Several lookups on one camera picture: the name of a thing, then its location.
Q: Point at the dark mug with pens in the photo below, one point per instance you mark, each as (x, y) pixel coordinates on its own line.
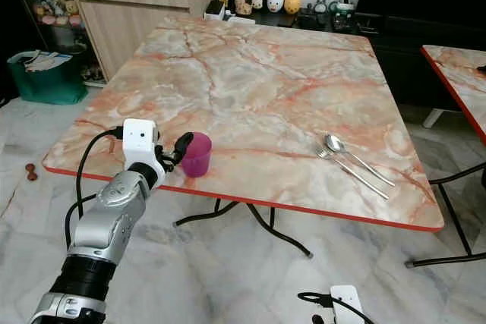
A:
(344, 17)

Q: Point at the white egg figurine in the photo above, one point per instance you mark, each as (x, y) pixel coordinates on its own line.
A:
(275, 1)

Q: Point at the light wooden cabinet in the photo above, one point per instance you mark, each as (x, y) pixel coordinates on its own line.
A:
(129, 9)

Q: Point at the purple plastic cup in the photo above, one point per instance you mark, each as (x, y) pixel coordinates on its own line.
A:
(199, 158)

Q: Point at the small white box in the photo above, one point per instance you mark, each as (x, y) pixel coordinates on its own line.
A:
(214, 10)

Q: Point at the black egg figurine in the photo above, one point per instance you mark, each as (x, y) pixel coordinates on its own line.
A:
(260, 0)

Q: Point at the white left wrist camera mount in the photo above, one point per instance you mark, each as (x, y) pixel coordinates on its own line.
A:
(140, 146)

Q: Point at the green bag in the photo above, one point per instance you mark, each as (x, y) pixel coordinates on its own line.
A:
(49, 85)

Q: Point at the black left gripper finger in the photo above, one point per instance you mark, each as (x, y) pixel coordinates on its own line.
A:
(184, 146)

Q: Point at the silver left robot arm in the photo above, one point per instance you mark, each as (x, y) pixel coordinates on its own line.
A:
(114, 214)

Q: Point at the yellow egg figurine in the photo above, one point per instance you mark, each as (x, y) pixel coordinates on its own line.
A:
(292, 4)

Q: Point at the steel fork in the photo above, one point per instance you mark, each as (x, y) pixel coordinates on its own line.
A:
(353, 175)

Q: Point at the small brown floor object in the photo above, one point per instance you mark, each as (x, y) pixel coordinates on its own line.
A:
(31, 172)

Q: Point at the marble pattern folding table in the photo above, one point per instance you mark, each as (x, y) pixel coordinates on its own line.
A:
(266, 92)
(463, 81)

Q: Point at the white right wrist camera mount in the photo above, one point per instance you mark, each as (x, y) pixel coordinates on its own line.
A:
(347, 303)

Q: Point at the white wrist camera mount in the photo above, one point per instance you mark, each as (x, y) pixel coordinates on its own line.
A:
(140, 146)
(347, 303)

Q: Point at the glass shelf with dolls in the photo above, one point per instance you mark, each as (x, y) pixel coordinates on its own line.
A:
(57, 9)

